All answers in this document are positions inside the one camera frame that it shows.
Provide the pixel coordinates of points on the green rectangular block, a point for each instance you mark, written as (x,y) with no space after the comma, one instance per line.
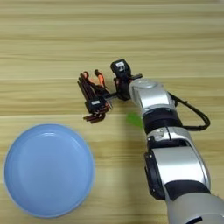
(134,119)

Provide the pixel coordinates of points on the black hex key set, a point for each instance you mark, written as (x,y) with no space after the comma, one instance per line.
(94,105)

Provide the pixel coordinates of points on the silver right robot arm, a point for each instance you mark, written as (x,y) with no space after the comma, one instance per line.
(175,157)

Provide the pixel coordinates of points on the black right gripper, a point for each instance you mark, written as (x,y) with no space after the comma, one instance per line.
(124,87)

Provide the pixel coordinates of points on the black box with white label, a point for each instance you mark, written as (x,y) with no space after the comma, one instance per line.
(120,67)

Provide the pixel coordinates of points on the blue round plate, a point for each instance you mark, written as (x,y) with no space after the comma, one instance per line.
(48,172)

